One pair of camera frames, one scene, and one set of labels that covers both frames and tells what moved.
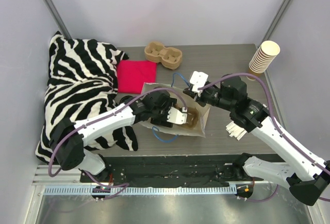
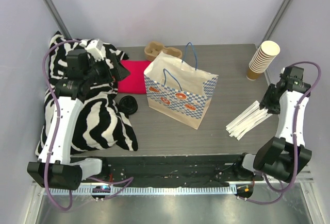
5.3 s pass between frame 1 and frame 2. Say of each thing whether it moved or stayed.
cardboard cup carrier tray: stayed
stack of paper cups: stayed
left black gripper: moved
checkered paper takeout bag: moved
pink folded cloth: stayed
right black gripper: moved
